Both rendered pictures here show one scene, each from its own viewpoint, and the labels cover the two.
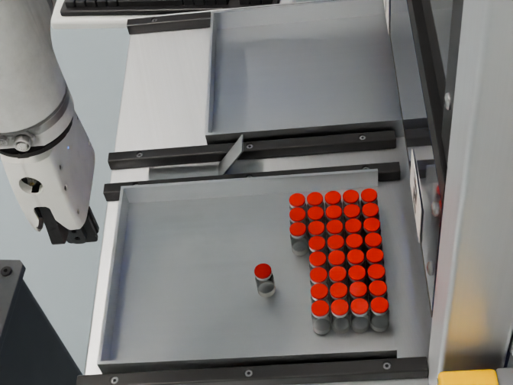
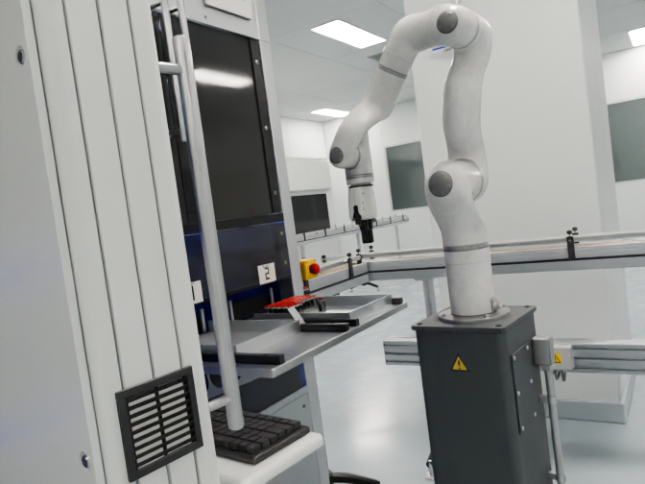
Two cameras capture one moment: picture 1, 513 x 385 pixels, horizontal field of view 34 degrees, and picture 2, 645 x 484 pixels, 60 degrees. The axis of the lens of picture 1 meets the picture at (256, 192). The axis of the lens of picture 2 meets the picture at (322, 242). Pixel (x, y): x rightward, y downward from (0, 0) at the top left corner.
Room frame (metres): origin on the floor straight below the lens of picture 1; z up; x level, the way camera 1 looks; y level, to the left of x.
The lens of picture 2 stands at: (2.12, 0.76, 1.19)
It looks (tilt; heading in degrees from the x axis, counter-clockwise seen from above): 3 degrees down; 205
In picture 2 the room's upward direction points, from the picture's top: 8 degrees counter-clockwise
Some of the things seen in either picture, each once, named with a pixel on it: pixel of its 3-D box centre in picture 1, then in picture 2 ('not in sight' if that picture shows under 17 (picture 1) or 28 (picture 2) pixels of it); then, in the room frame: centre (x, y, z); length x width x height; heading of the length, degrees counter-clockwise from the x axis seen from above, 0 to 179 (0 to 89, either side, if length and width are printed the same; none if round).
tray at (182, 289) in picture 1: (247, 268); (323, 309); (0.58, 0.03, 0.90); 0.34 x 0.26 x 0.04; 81
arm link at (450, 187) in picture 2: not in sight; (456, 205); (0.62, 0.47, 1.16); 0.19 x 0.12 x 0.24; 169
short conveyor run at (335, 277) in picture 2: not in sight; (317, 278); (-0.01, -0.26, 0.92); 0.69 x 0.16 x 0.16; 172
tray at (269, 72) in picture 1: (324, 68); (221, 337); (0.90, -0.13, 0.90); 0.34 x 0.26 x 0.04; 82
